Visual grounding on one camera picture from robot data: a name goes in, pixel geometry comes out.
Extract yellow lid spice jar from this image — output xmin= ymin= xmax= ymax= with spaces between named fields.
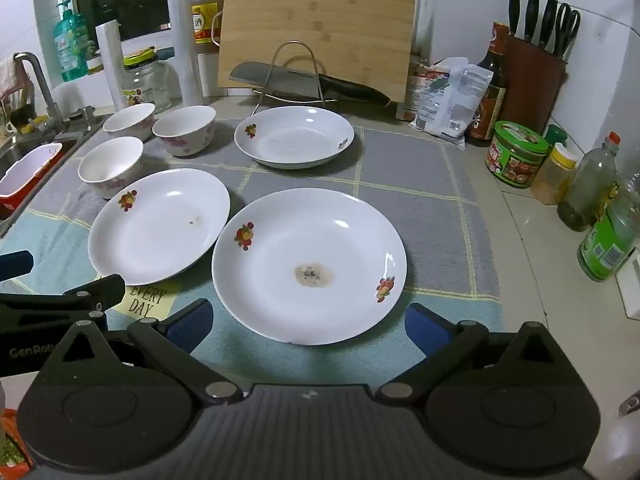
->
xmin=530 ymin=142 xmax=579 ymax=205

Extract green label plastic bottle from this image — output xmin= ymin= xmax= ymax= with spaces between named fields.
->
xmin=577 ymin=174 xmax=640 ymax=283

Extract green dish soap bottle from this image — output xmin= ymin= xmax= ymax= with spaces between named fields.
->
xmin=53 ymin=0 xmax=90 ymax=83

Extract dark soy sauce bottle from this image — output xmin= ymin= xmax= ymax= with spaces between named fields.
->
xmin=467 ymin=22 xmax=510 ymax=147

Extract small green cap bottle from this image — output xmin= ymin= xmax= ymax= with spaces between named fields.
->
xmin=543 ymin=123 xmax=569 ymax=149

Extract white floral bowl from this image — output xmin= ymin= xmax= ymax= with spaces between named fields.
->
xmin=103 ymin=102 xmax=157 ymax=142
xmin=151 ymin=105 xmax=217 ymax=157
xmin=78 ymin=136 xmax=145 ymax=199

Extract steel cleaver black handle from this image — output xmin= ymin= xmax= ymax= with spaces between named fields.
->
xmin=228 ymin=61 xmax=391 ymax=107

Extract green lid sauce jar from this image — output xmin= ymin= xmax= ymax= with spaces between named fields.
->
xmin=484 ymin=120 xmax=549 ymax=190

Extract steel faucet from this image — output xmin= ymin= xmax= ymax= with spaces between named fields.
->
xmin=13 ymin=52 xmax=66 ymax=134

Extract brown knife block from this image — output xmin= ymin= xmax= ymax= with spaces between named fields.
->
xmin=499 ymin=34 xmax=569 ymax=134

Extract brown oil bottle yellow cap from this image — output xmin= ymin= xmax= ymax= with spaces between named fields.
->
xmin=185 ymin=0 xmax=227 ymax=54

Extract orange green packet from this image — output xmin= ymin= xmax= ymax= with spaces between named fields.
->
xmin=0 ymin=407 xmax=34 ymax=476

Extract printed food packet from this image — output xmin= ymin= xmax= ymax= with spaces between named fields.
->
xmin=404 ymin=57 xmax=453 ymax=123

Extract metal wire knife stand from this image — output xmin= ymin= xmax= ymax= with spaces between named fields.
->
xmin=252 ymin=41 xmax=327 ymax=111

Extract clear bottle orange cap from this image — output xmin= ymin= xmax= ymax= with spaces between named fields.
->
xmin=557 ymin=132 xmax=624 ymax=233

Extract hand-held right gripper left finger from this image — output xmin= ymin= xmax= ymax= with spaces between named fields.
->
xmin=47 ymin=298 xmax=246 ymax=405

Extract bamboo cutting board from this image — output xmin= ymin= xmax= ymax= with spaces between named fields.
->
xmin=211 ymin=0 xmax=418 ymax=106

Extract glass jar green lid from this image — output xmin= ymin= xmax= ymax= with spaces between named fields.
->
xmin=122 ymin=47 xmax=173 ymax=114

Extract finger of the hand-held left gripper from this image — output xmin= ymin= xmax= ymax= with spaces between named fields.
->
xmin=0 ymin=250 xmax=34 ymax=281
xmin=0 ymin=274 xmax=126 ymax=313

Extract tall plastic wrap roll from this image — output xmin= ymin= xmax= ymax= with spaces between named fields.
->
xmin=165 ymin=0 xmax=204 ymax=107

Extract black handled scissors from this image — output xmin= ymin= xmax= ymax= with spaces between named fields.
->
xmin=552 ymin=2 xmax=582 ymax=59

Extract red white strainer basket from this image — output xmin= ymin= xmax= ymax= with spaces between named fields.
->
xmin=0 ymin=142 xmax=64 ymax=221

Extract white plastic food bag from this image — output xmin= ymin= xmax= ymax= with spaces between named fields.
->
xmin=411 ymin=62 xmax=496 ymax=150

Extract steel sink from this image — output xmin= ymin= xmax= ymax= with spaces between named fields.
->
xmin=0 ymin=105 xmax=109 ymax=239

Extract checked dish mat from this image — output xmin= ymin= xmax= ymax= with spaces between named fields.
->
xmin=0 ymin=119 xmax=504 ymax=376

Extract small potted plant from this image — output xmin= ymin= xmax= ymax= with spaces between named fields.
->
xmin=85 ymin=40 xmax=105 ymax=76

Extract large stained white floral plate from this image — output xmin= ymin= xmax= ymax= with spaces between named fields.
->
xmin=212 ymin=188 xmax=407 ymax=346

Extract short plastic wrap roll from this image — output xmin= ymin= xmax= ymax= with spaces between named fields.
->
xmin=95 ymin=20 xmax=129 ymax=111

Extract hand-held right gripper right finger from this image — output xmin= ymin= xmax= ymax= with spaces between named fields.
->
xmin=375 ymin=302 xmax=568 ymax=405

